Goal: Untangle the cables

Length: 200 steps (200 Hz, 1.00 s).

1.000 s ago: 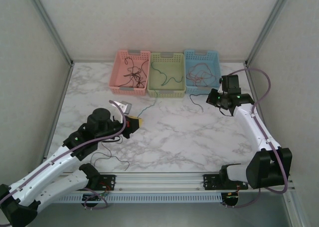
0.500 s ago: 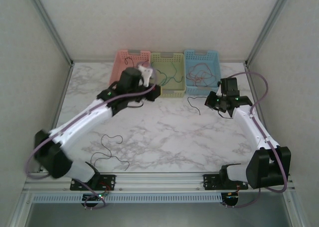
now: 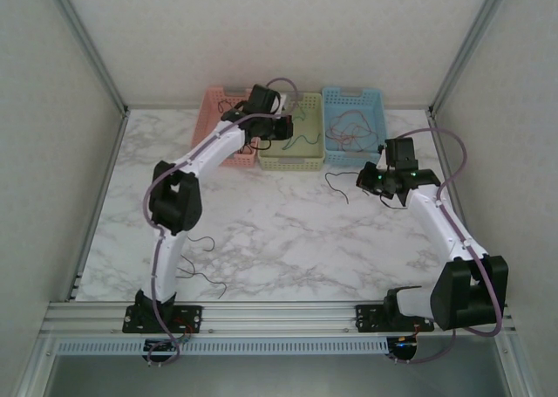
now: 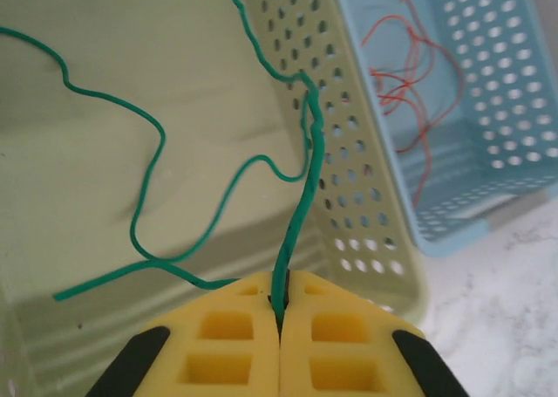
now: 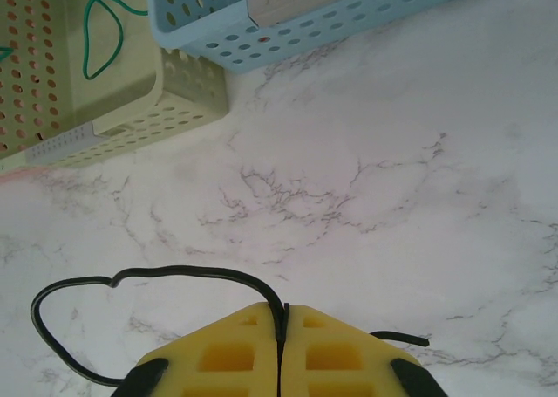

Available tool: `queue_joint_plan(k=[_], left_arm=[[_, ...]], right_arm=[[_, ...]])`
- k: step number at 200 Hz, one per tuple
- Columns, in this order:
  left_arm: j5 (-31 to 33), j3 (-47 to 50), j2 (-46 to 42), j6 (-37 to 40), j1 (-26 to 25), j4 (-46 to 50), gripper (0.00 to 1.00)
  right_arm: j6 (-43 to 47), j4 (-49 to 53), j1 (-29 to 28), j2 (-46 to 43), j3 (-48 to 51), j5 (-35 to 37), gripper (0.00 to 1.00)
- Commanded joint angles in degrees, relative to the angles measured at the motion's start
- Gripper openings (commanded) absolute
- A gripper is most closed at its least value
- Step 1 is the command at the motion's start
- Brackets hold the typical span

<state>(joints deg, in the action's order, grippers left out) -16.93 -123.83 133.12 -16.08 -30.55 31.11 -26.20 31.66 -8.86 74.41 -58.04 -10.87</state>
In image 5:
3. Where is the black cable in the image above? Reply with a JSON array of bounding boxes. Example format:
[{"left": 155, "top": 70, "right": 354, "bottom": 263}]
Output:
[{"left": 30, "top": 264, "right": 431, "bottom": 389}]

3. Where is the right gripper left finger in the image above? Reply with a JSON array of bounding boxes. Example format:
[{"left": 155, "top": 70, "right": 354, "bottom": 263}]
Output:
[{"left": 111, "top": 302, "right": 281, "bottom": 397}]

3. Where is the blue plastic basket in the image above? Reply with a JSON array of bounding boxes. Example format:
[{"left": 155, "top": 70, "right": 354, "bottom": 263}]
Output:
[{"left": 145, "top": 0, "right": 514, "bottom": 75}]

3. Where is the pale green plastic basket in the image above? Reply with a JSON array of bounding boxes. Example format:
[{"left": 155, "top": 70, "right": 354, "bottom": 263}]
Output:
[{"left": 0, "top": 0, "right": 230, "bottom": 169}]

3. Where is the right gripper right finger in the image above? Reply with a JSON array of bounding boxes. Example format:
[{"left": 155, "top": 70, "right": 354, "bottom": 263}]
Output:
[{"left": 278, "top": 304, "right": 448, "bottom": 397}]

